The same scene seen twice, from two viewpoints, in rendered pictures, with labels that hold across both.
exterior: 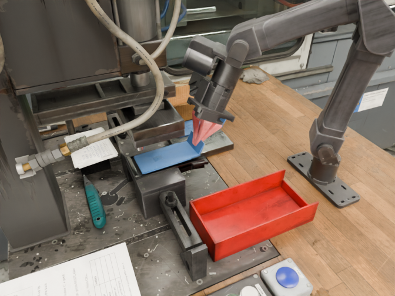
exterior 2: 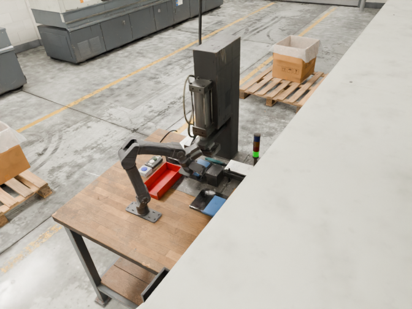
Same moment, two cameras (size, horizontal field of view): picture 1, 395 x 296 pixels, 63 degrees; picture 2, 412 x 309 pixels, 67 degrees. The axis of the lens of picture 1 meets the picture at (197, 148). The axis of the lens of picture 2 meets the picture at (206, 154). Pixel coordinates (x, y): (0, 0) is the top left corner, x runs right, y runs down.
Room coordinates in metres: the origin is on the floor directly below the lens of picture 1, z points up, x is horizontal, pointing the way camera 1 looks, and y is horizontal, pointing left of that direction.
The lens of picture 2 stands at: (1.76, -0.66, 2.13)
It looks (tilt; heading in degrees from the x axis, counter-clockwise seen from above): 37 degrees down; 146
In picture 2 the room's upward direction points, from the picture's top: 3 degrees counter-clockwise
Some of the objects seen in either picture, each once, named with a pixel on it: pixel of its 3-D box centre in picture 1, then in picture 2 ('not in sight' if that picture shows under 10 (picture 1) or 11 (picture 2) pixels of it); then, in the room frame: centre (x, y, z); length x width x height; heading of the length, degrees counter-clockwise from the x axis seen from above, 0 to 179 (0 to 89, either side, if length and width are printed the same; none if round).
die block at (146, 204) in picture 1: (151, 174); (205, 172); (0.59, 0.11, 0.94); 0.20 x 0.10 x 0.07; 25
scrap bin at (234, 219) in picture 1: (252, 211); (162, 179); (0.47, -0.12, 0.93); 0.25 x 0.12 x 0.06; 115
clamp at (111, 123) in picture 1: (120, 134); (235, 176); (0.74, 0.22, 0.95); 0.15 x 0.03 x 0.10; 25
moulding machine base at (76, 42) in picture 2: not in sight; (150, 7); (-5.84, 3.00, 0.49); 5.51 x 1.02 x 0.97; 111
